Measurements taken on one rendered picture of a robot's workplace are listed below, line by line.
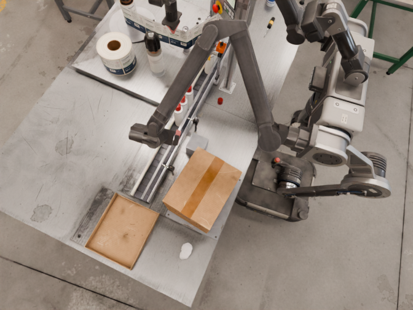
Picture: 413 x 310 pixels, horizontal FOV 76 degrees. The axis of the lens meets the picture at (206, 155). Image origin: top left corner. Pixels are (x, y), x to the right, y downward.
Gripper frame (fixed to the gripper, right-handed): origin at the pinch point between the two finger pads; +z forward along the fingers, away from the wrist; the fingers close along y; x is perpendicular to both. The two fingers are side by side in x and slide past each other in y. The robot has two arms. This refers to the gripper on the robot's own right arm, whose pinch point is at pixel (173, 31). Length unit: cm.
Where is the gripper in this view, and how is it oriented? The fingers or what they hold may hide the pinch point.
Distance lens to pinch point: 151.1
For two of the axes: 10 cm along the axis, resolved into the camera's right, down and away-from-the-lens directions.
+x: 9.1, 3.9, -0.9
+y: -4.0, 8.6, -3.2
